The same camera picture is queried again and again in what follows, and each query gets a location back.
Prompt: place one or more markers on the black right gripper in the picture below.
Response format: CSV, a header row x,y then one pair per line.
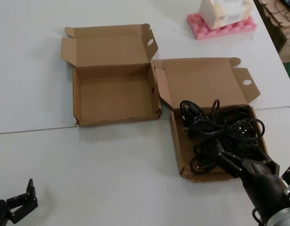
x,y
262,186

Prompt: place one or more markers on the empty-lidded brown cardboard box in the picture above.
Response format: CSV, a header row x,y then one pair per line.
x,y
111,94

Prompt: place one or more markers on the white paper box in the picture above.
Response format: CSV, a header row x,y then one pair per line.
x,y
212,14

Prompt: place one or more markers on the printed cardboard carton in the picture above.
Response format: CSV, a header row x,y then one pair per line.
x,y
288,42

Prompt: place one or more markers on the pink foam pad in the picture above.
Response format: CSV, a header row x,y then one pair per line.
x,y
202,33

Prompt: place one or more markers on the stack of cardboard sheets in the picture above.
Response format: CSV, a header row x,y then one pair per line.
x,y
274,14

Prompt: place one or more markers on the black keyboard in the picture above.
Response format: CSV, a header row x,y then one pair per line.
x,y
289,3

